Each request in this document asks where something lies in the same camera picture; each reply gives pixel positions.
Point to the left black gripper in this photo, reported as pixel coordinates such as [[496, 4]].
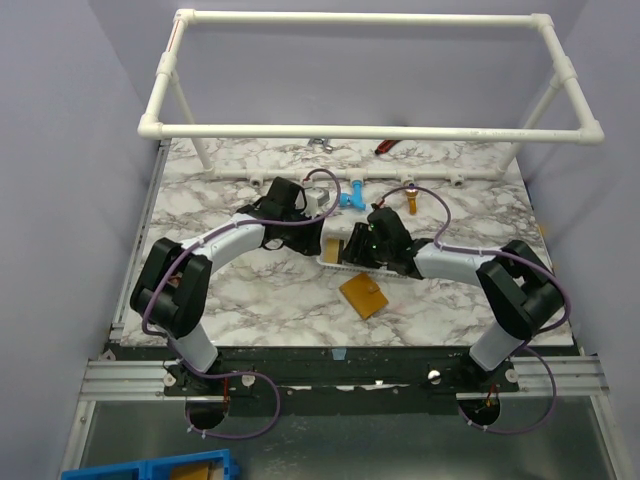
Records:
[[310, 243]]

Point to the tan leather card holder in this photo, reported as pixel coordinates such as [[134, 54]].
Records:
[[364, 295]]

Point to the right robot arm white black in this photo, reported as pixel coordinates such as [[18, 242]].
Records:
[[522, 293]]

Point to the metal clamp fitting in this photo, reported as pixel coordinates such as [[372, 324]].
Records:
[[322, 143]]

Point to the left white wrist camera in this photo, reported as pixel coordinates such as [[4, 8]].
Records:
[[316, 199]]

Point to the aluminium rail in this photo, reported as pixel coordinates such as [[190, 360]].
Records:
[[113, 381]]

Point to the blue pipe valve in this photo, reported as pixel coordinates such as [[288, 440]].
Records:
[[354, 199]]

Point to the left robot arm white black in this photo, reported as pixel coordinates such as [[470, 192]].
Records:
[[171, 290]]

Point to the white PVC pipe frame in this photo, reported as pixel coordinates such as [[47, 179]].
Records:
[[168, 113]]

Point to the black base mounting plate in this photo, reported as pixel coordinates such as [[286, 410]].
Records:
[[323, 381]]

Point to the blue plastic bin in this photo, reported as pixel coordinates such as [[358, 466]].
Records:
[[159, 468]]

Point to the gold pipe valve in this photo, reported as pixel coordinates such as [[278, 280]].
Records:
[[411, 194]]

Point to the red handled tool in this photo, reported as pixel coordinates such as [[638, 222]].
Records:
[[385, 146]]

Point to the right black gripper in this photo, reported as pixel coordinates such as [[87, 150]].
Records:
[[357, 245]]

